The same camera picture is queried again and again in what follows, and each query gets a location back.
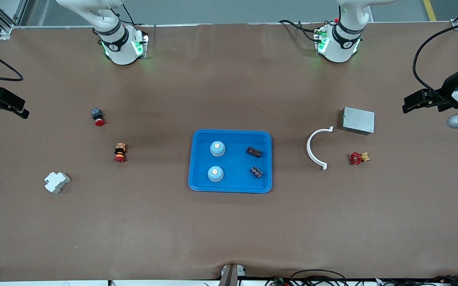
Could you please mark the white semicircular bracket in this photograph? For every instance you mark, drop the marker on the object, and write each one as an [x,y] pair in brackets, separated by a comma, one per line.
[310,153]

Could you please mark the brown table mat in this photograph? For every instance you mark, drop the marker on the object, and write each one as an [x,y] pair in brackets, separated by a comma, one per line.
[229,230]

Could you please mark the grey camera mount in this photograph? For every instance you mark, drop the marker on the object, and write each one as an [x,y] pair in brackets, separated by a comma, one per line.
[233,274]

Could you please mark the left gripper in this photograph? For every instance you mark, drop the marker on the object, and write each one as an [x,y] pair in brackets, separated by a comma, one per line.
[447,92]

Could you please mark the blue plastic tray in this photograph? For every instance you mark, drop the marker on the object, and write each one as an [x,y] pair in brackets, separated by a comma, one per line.
[233,174]

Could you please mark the white circuit breaker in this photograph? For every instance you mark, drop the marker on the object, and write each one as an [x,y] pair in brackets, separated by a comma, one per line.
[57,182]

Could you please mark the black red emergency button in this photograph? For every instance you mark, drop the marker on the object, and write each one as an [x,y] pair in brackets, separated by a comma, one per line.
[98,117]

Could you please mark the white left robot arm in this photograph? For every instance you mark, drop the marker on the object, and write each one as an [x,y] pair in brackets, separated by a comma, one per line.
[342,43]

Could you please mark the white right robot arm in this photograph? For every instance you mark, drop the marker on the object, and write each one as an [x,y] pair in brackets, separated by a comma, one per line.
[119,47]

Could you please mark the brass valve red handwheel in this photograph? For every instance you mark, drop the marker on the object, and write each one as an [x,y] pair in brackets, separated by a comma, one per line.
[357,158]

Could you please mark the light blue call bell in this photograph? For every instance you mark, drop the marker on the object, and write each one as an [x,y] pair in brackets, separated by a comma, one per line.
[215,173]
[217,148]

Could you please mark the green connector plug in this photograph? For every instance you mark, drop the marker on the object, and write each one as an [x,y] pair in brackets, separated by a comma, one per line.
[279,281]

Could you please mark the red yellow push button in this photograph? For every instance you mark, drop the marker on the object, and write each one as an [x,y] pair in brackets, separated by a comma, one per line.
[120,153]

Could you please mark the silver metal box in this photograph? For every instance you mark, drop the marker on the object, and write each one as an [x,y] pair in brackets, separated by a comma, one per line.
[358,120]

